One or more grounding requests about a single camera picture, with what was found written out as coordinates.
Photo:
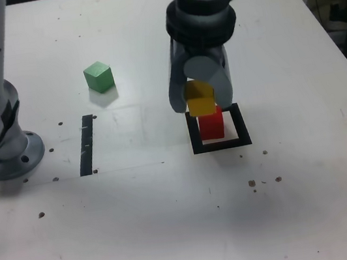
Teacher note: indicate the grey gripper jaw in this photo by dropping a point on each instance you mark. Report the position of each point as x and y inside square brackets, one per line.
[222, 86]
[177, 93]

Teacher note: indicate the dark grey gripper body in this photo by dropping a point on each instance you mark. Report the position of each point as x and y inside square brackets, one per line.
[200, 51]

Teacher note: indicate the yellow cube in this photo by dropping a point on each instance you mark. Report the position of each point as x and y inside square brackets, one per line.
[201, 106]

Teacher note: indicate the red cube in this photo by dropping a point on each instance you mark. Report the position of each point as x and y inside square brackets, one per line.
[211, 127]

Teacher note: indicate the green cube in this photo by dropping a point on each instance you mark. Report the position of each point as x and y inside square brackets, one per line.
[99, 79]

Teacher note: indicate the black tape square outline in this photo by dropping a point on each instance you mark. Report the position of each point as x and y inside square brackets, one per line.
[242, 125]

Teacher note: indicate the black tape strip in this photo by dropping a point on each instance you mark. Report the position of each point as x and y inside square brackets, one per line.
[86, 144]

